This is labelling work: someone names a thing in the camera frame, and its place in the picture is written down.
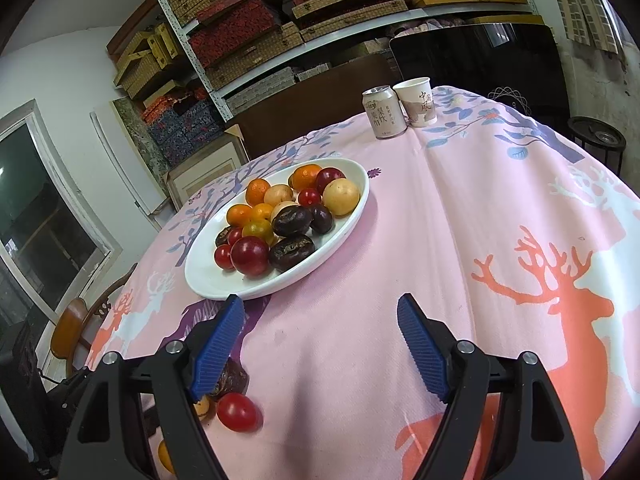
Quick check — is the marble-patterned panel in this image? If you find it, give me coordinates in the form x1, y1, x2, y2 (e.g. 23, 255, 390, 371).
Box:
112, 97, 173, 181

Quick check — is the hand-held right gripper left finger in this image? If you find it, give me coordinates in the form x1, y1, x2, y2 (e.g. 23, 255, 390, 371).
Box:
59, 294, 246, 480

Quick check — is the black round stool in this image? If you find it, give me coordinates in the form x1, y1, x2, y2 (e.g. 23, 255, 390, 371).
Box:
566, 116, 627, 176

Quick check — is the hanging woven bamboo mat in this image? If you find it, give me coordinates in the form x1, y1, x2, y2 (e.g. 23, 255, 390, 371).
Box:
542, 0, 623, 53

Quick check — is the black glossy panel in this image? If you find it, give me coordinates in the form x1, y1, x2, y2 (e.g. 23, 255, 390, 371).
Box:
389, 22, 571, 121

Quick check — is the white oval plate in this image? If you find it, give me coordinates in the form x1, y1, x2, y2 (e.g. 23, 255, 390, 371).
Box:
184, 158, 370, 301

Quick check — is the white metal shelf rack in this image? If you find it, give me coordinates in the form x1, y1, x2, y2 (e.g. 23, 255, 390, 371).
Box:
155, 0, 546, 123

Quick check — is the white leaning panel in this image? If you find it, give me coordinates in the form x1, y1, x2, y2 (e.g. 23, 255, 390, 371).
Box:
90, 107, 171, 218

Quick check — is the dark brown wooden board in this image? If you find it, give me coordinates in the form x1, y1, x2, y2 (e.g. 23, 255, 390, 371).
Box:
225, 55, 401, 161

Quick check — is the dark red plum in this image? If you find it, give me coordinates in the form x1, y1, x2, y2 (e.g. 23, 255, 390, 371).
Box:
315, 167, 347, 193
230, 236, 271, 277

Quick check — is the red patterned box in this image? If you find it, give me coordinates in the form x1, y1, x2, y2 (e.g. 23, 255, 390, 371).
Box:
189, 0, 282, 68

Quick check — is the pale beverage can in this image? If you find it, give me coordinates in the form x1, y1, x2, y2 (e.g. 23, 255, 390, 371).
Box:
362, 85, 408, 140

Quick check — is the white-framed window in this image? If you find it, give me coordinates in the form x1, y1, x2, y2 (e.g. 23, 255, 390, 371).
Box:
0, 100, 123, 341

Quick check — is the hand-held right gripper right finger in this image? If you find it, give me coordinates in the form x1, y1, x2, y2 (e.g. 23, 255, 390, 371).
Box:
397, 292, 583, 480

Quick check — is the white paper cup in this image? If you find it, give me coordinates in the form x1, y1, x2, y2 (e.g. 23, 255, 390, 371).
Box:
393, 77, 438, 128

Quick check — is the beige picture frame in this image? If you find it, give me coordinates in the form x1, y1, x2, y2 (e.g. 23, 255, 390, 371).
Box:
166, 137, 249, 211

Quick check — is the stack of blue patterned boxes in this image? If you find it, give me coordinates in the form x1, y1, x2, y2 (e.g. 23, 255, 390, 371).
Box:
142, 97, 226, 166

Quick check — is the pink bundled cloth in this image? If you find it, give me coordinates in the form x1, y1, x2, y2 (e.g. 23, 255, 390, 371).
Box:
392, 16, 473, 37

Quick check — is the pink deer-print tablecloth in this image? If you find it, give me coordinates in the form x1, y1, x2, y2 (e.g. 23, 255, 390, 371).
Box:
85, 85, 640, 480

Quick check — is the wooden chair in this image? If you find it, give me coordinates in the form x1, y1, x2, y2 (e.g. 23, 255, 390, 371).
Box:
50, 262, 138, 376

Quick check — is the orange tangerine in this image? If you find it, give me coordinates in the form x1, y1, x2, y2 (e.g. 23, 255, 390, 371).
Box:
242, 218, 274, 246
289, 165, 323, 192
157, 437, 177, 479
226, 203, 252, 227
245, 179, 271, 206

